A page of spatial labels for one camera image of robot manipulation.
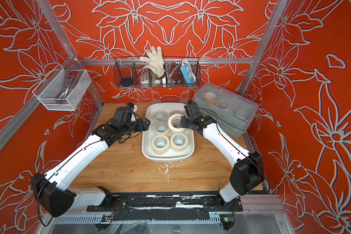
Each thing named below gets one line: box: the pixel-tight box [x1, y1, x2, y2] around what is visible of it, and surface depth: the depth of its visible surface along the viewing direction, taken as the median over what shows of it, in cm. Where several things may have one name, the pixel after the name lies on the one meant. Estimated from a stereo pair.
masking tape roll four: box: [168, 113, 186, 132], surface depth 84 cm
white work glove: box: [139, 45, 165, 79], surface depth 90 cm
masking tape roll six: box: [169, 132, 189, 153], surface depth 92 cm
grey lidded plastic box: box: [193, 82, 259, 139], surface depth 97 cm
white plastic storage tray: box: [141, 102, 195, 162], surface depth 92 cm
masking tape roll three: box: [153, 120, 171, 137], surface depth 100 cm
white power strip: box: [140, 72, 150, 88], surface depth 94 cm
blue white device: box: [180, 63, 197, 87], surface depth 89 cm
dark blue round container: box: [120, 77, 133, 87], surface depth 101 cm
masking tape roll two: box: [151, 109, 168, 123], surface depth 112 cm
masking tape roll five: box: [151, 134, 171, 156], surface depth 90 cm
